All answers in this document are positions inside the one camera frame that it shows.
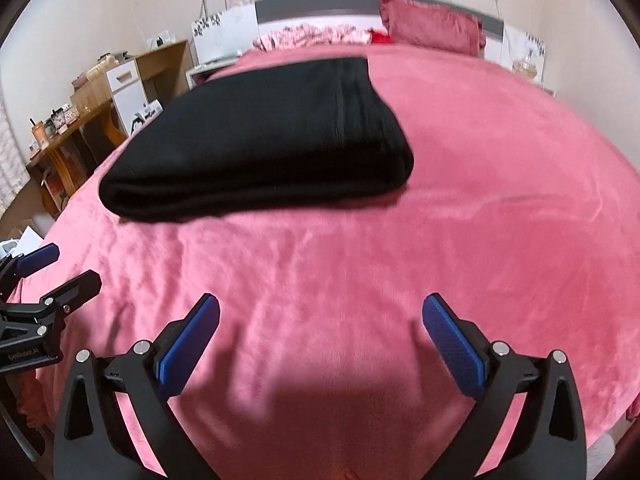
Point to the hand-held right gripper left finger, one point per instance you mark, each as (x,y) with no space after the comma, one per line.
(190,345)

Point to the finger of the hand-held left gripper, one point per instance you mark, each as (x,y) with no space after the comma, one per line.
(40,258)
(75,290)

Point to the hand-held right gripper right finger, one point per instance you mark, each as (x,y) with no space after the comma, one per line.
(455,345)

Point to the black pants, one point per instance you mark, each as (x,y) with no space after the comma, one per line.
(250,135)

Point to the pink white patterned curtain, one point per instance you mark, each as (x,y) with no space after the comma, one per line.
(10,160)

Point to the pink fleece blanket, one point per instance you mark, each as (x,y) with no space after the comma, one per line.
(400,240)

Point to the orange cup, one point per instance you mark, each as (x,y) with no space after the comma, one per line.
(38,134)

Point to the white drawer cabinet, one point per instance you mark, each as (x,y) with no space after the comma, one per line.
(127,95)

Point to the wooden desk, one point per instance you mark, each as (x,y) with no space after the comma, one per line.
(165,60)

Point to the white bedside cabinet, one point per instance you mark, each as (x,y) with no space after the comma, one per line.
(225,35)
(520,50)

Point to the glass jar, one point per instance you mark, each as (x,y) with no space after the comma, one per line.
(527,62)

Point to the red cloth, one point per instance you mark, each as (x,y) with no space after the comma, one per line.
(381,37)

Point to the pink ruffled pillow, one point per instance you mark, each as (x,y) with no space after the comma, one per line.
(430,25)

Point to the pink floral quilt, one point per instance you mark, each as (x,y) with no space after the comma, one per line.
(310,36)

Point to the grey bed headboard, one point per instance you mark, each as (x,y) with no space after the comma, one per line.
(310,7)

